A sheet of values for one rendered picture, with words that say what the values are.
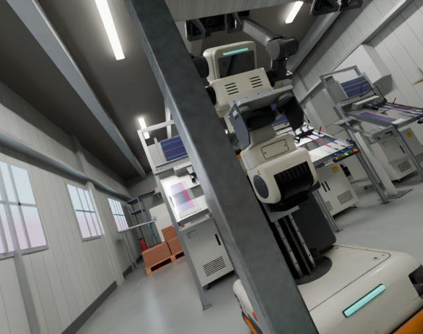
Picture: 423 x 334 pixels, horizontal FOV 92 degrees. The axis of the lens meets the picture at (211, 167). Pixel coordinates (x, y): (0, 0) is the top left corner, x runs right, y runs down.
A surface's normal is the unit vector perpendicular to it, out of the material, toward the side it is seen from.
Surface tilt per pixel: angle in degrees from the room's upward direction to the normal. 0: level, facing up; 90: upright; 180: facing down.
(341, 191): 90
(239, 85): 98
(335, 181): 90
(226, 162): 90
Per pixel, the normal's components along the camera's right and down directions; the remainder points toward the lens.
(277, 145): 0.23, -0.13
